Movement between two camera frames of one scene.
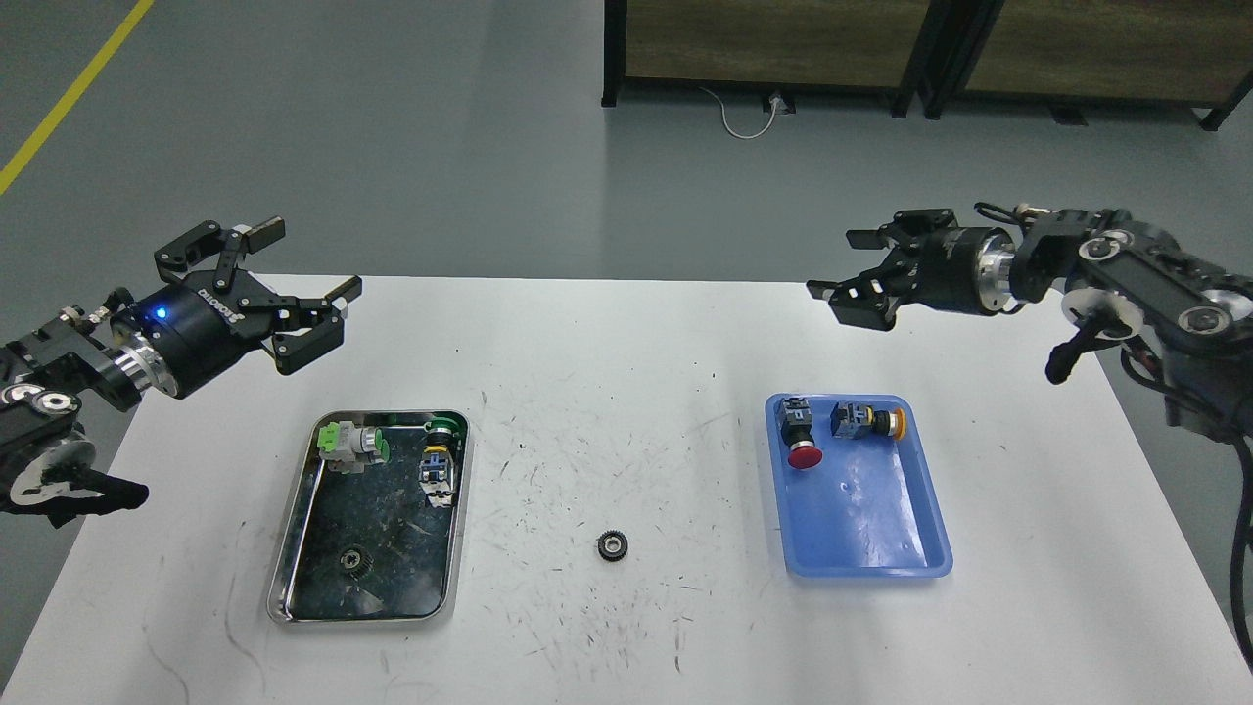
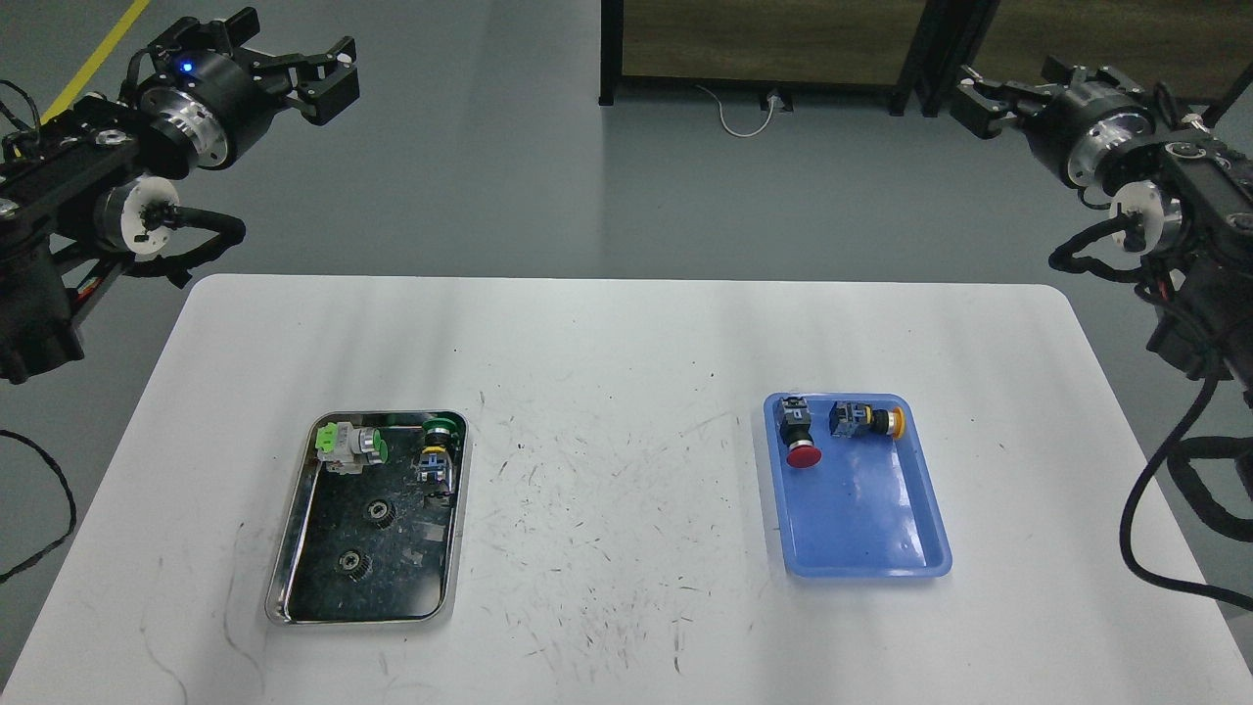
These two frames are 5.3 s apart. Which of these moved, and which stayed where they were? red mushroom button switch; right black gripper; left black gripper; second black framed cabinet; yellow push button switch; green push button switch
Moved: right black gripper; left black gripper
Stayed: green push button switch; red mushroom button switch; second black framed cabinet; yellow push button switch
